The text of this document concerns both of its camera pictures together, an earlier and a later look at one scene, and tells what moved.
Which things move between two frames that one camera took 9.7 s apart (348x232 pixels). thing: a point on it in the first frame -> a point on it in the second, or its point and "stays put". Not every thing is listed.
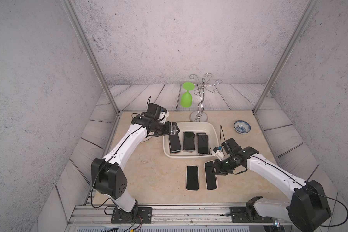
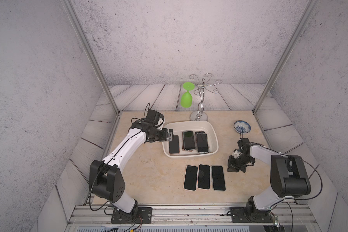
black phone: x=192 y=182 stays put
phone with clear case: x=188 y=141 stays put
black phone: x=211 y=179 -> x=204 y=177
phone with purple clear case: x=203 y=144 stays put
